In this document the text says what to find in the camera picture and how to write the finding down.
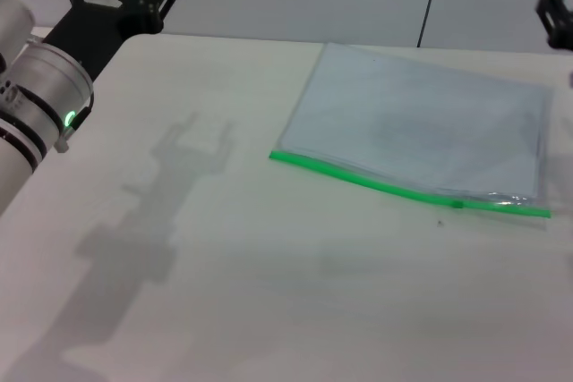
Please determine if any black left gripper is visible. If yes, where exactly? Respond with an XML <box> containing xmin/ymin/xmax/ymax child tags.
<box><xmin>42</xmin><ymin>0</ymin><xmax>180</xmax><ymax>81</ymax></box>

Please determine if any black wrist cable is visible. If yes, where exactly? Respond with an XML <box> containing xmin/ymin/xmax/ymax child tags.
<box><xmin>70</xmin><ymin>93</ymin><xmax>95</xmax><ymax>132</ymax></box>

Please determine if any transparent green-zipper document bag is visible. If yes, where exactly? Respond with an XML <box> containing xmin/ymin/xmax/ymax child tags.
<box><xmin>269</xmin><ymin>42</ymin><xmax>554</xmax><ymax>220</ymax></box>

